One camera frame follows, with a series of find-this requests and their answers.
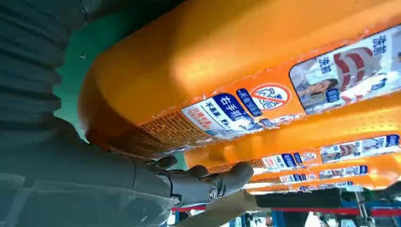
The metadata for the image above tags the black padded block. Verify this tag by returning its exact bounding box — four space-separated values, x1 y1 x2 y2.
255 188 342 209

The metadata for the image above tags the blue metal shelf rack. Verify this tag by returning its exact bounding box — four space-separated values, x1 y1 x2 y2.
228 200 401 227

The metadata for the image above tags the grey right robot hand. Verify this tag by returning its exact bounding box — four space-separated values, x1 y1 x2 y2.
0 0 254 227

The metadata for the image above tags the red barrier rope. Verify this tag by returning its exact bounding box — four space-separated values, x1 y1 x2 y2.
171 205 401 218

